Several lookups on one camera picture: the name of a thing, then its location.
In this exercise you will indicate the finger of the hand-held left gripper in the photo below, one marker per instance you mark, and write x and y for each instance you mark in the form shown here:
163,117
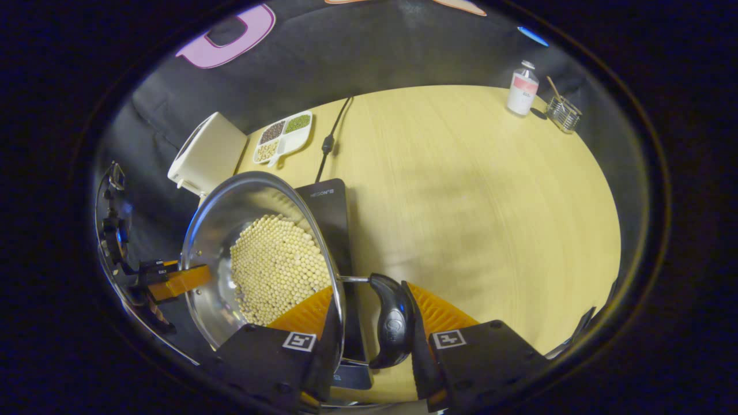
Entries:
184,281

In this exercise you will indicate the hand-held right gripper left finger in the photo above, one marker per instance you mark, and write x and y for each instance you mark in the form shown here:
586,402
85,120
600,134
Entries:
259,357

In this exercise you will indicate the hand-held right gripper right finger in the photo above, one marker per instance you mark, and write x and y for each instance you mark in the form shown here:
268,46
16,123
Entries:
420,351

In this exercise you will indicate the steel pot with beads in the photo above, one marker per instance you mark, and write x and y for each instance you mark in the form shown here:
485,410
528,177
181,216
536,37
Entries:
277,265

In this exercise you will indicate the black induction cooktop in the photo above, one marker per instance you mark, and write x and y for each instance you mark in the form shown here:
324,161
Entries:
337,219

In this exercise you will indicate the white toaster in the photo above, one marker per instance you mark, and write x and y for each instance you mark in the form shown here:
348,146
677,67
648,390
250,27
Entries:
207,155

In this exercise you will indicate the white divided bean dish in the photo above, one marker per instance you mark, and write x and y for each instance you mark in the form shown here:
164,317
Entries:
282,138

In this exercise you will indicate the clear bottle with pink label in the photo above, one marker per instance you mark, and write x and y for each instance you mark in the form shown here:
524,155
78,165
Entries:
522,92

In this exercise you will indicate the wooden stick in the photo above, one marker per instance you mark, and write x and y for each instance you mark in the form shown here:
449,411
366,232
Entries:
553,86

